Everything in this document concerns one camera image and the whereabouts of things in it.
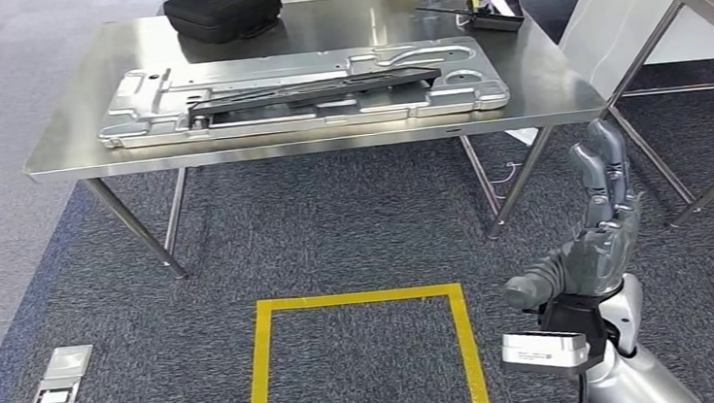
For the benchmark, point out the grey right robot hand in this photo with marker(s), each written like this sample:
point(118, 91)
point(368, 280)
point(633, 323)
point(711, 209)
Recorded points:
point(594, 257)

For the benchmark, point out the black plastic panel part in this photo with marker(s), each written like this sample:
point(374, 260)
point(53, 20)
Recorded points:
point(321, 90)

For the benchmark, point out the stainless steel workbench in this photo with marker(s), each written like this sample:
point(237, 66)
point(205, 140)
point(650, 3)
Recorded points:
point(95, 87)

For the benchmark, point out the white panel board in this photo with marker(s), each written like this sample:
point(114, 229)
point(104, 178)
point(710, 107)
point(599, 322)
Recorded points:
point(612, 16)

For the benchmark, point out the yellow floor tape square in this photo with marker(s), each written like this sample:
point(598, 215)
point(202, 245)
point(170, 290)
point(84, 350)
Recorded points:
point(258, 363)

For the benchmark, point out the black zip carrying case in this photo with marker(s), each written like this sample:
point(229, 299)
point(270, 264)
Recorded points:
point(218, 15)

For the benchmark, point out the stamped silver metal plate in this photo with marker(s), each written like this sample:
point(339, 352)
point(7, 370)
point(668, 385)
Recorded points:
point(141, 102)

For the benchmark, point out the steel floor socket box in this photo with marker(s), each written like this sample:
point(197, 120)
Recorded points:
point(62, 381)

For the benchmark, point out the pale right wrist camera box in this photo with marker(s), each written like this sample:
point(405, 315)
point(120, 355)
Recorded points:
point(544, 351)

